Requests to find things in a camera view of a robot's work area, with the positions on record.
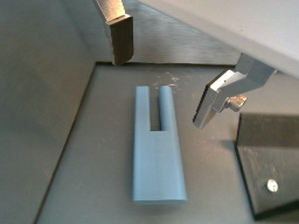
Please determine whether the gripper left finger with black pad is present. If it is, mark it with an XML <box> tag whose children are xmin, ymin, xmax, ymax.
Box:
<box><xmin>92</xmin><ymin>0</ymin><xmax>135</xmax><ymax>67</ymax></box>

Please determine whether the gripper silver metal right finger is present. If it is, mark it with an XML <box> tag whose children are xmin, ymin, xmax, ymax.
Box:
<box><xmin>192</xmin><ymin>53</ymin><xmax>275</xmax><ymax>129</ymax></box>

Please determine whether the light blue square-circle object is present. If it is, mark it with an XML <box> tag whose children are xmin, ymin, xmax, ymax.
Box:
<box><xmin>134</xmin><ymin>86</ymin><xmax>187</xmax><ymax>204</ymax></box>

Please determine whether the black curved fixture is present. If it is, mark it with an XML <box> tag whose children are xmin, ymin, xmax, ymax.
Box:
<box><xmin>235</xmin><ymin>113</ymin><xmax>299</xmax><ymax>220</ymax></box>

